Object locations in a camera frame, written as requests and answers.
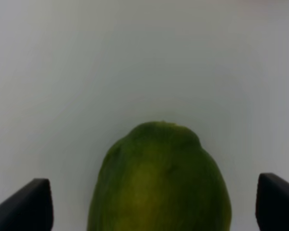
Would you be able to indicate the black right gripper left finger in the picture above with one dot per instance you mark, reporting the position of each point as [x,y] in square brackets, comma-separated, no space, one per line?
[28,209]

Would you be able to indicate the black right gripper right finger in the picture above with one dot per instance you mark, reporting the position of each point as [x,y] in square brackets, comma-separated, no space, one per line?
[272,203]

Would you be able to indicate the green papaya fruit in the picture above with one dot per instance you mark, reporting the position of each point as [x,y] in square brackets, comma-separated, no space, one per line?
[158,177]

